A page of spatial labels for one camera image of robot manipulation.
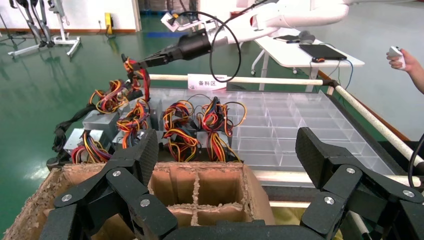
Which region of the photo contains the person's bare forearm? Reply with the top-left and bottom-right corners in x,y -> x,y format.
408,63 -> 424,96

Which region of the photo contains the yellow floor post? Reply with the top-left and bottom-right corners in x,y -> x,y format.
104,12 -> 115,36

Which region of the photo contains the person's bare hand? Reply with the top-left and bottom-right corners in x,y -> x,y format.
385,48 -> 422,75

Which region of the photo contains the white handheld controller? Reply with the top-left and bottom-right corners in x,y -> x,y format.
388,45 -> 407,70

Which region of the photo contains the black phone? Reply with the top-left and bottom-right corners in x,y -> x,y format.
272,34 -> 301,44

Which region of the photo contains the clear plastic divided tray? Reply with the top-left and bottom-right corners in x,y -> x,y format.
145,87 -> 397,174

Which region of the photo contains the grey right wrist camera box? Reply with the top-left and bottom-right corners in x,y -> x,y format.
160,12 -> 200,34

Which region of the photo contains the grey headset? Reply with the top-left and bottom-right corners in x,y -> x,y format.
297,30 -> 317,45

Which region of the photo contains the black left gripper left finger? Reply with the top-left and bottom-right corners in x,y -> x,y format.
39,128 -> 178,240

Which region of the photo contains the white stand with robot legs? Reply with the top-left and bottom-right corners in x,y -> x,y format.
7,0 -> 53,60

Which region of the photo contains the black sleeved power cable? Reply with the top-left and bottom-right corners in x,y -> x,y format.
46,103 -> 98,170

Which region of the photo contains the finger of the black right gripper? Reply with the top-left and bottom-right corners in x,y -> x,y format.
137,45 -> 180,64
137,52 -> 182,69

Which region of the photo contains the white printed sign label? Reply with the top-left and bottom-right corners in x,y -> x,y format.
187,73 -> 229,91

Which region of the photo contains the white desk on casters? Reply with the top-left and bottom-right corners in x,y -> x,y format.
250,30 -> 366,94

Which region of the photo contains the black tripod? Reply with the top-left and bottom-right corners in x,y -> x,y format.
0,13 -> 26,48

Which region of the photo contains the thin white frame bar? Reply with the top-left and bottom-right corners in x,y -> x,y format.
269,201 -> 313,209

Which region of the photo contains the white padded rail bar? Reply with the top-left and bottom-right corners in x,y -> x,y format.
253,169 -> 423,189
148,73 -> 326,87
333,85 -> 424,168
349,211 -> 374,240

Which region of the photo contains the blue desk cable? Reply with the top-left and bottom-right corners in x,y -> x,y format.
343,59 -> 355,91

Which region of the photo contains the white floor stand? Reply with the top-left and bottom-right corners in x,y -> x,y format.
47,0 -> 82,58

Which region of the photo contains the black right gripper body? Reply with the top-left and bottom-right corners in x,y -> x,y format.
177,29 -> 213,62

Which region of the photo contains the black hanging cable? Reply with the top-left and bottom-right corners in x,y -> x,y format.
407,132 -> 424,190

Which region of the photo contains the brown cardboard divider box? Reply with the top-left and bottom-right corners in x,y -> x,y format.
2,161 -> 276,240

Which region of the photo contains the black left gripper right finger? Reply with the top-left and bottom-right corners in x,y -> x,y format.
295,127 -> 424,240

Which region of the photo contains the black laptop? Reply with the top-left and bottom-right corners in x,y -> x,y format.
299,43 -> 348,62

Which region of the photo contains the yellow plastic sheet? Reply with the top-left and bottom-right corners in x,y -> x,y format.
269,206 -> 344,240

